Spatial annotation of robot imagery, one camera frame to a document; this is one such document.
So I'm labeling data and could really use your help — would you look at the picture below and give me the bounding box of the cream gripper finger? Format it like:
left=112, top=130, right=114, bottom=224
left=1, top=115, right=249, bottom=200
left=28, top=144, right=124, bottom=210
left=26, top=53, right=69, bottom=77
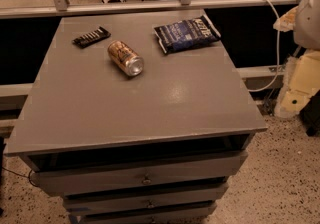
left=273, top=7, right=297, bottom=32

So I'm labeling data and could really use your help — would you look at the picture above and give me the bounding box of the blue chip bag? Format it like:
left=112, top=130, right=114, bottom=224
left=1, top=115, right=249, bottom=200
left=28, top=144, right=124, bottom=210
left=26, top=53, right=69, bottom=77
left=154, top=15, right=221, bottom=54

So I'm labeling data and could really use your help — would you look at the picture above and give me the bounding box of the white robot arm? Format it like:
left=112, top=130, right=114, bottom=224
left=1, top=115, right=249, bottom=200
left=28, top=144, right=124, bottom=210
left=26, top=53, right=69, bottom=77
left=273, top=0, right=320, bottom=118

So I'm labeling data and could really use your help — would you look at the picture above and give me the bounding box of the gold soda can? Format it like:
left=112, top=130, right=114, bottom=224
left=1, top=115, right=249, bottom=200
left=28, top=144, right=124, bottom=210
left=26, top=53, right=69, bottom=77
left=108, top=41, right=144, bottom=77

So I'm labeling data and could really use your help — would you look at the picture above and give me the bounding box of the grey drawer cabinet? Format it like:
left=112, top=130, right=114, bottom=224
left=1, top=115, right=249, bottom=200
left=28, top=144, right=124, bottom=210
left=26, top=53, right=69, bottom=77
left=5, top=10, right=266, bottom=224

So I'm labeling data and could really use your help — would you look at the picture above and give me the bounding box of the black snack bar wrapper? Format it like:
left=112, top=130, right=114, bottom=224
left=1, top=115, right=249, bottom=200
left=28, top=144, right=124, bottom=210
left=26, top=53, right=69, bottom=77
left=72, top=27, right=111, bottom=49

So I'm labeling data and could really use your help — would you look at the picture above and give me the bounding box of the top drawer knob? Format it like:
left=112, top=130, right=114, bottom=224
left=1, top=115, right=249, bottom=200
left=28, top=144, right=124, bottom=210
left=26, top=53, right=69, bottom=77
left=142, top=176, right=152, bottom=185

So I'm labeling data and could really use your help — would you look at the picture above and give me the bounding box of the drawer knob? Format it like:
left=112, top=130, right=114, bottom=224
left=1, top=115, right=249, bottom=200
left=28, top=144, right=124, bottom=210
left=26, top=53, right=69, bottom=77
left=142, top=176, right=152, bottom=185
left=147, top=201, right=155, bottom=209

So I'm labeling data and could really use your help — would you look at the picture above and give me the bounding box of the middle drawer knob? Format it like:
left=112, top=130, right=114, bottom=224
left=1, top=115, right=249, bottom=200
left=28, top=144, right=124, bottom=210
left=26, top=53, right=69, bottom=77
left=147, top=201, right=155, bottom=209

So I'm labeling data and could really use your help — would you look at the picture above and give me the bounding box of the white cable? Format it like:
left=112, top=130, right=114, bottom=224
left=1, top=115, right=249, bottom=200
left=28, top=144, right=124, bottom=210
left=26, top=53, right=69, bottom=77
left=248, top=0, right=282, bottom=93

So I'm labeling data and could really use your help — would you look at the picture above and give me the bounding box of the thin black floor cable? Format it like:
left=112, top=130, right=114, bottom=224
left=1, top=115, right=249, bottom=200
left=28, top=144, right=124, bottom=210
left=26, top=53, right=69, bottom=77
left=1, top=166, right=39, bottom=188

